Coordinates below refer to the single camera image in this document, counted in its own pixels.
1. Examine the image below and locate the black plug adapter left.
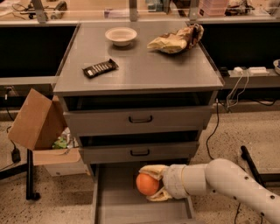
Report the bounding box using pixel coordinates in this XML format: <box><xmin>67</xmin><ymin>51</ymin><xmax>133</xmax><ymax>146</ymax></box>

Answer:
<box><xmin>11</xmin><ymin>148</ymin><xmax>21</xmax><ymax>164</ymax></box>

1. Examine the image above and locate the grey bottom drawer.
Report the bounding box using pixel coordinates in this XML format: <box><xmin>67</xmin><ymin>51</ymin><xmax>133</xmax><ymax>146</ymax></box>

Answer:
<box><xmin>92</xmin><ymin>162</ymin><xmax>204</xmax><ymax>224</ymax></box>

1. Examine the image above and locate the white bowl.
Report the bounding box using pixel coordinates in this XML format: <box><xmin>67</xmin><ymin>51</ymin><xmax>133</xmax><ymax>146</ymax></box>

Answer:
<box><xmin>105</xmin><ymin>27</ymin><xmax>137</xmax><ymax>46</ymax></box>

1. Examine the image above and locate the white power strip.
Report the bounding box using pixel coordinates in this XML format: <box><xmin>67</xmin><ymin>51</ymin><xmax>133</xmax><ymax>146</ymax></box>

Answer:
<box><xmin>234</xmin><ymin>66</ymin><xmax>269</xmax><ymax>76</ymax></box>

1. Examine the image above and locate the black table leg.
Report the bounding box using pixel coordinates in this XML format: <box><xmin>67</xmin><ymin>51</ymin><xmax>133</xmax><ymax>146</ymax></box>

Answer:
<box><xmin>0</xmin><ymin>150</ymin><xmax>40</xmax><ymax>201</ymax></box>
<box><xmin>241</xmin><ymin>145</ymin><xmax>280</xmax><ymax>187</ymax></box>

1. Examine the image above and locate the orange fruit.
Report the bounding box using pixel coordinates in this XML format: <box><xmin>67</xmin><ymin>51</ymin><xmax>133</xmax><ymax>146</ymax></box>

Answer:
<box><xmin>136</xmin><ymin>173</ymin><xmax>159</xmax><ymax>196</ymax></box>

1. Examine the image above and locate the brown cardboard box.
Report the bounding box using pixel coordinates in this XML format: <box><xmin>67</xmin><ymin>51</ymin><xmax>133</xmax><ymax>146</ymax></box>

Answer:
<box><xmin>8</xmin><ymin>88</ymin><xmax>88</xmax><ymax>176</ymax></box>

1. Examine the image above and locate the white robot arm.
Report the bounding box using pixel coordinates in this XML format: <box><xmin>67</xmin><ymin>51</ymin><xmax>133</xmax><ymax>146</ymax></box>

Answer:
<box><xmin>136</xmin><ymin>158</ymin><xmax>280</xmax><ymax>224</ymax></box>

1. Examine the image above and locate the crumpled chip bag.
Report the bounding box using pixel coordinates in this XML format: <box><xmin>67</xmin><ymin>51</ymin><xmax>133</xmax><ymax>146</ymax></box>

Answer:
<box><xmin>147</xmin><ymin>24</ymin><xmax>204</xmax><ymax>54</ymax></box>

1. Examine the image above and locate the grey drawer cabinet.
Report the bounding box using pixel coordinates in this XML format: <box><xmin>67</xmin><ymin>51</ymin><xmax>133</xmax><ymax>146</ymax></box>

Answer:
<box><xmin>53</xmin><ymin>20</ymin><xmax>225</xmax><ymax>224</ymax></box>

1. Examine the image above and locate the black table leg right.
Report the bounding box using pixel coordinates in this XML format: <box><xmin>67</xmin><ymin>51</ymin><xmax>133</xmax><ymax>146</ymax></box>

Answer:
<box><xmin>241</xmin><ymin>145</ymin><xmax>280</xmax><ymax>187</ymax></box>

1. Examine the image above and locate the black power cable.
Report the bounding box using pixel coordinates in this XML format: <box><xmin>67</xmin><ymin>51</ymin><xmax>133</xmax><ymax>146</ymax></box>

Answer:
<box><xmin>206</xmin><ymin>99</ymin><xmax>264</xmax><ymax>224</ymax></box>

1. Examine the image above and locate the black table leg left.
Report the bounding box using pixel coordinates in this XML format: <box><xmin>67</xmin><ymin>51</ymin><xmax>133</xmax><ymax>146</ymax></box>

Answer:
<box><xmin>0</xmin><ymin>150</ymin><xmax>40</xmax><ymax>201</ymax></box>

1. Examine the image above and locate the green snack packet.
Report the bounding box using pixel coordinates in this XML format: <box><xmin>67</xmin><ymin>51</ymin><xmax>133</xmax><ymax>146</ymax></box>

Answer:
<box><xmin>52</xmin><ymin>137</ymin><xmax>67</xmax><ymax>150</ymax></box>

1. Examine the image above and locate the pink plastic container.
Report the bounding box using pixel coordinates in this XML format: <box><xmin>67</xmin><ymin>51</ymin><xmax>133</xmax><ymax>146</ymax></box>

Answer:
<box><xmin>198</xmin><ymin>0</ymin><xmax>228</xmax><ymax>17</ymax></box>

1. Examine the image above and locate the grey top drawer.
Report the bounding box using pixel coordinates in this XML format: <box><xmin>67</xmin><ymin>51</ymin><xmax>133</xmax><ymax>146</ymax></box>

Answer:
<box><xmin>64</xmin><ymin>106</ymin><xmax>211</xmax><ymax>137</ymax></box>

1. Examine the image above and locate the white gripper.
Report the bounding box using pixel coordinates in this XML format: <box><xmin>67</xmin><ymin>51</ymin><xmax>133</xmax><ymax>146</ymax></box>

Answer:
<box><xmin>139</xmin><ymin>164</ymin><xmax>188</xmax><ymax>202</ymax></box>

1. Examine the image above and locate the grey middle drawer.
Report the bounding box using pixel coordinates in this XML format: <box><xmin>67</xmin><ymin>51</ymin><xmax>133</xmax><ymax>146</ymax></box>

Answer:
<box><xmin>80</xmin><ymin>141</ymin><xmax>199</xmax><ymax>164</ymax></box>

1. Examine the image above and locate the black snack bar wrapper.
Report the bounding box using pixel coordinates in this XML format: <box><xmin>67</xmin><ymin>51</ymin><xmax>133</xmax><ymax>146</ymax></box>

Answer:
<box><xmin>82</xmin><ymin>59</ymin><xmax>118</xmax><ymax>79</ymax></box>

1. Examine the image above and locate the grey drawer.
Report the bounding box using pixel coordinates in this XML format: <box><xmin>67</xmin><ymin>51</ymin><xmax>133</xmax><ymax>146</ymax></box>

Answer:
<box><xmin>80</xmin><ymin>141</ymin><xmax>199</xmax><ymax>164</ymax></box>
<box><xmin>92</xmin><ymin>162</ymin><xmax>204</xmax><ymax>224</ymax></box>
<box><xmin>64</xmin><ymin>106</ymin><xmax>211</xmax><ymax>137</ymax></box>

